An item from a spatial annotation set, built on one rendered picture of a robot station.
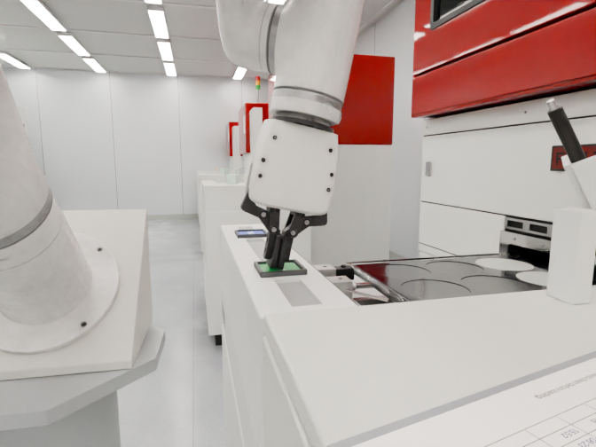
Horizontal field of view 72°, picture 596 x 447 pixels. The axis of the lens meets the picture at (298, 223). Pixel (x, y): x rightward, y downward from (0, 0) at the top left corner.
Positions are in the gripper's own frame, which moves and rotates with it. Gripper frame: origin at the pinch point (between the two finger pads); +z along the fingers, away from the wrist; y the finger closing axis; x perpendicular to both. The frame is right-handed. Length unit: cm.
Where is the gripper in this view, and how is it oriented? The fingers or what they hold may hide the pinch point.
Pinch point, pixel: (277, 250)
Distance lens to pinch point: 50.4
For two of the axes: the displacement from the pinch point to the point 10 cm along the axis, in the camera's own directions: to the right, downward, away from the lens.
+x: 2.4, 1.4, -9.6
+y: -9.5, -1.7, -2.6
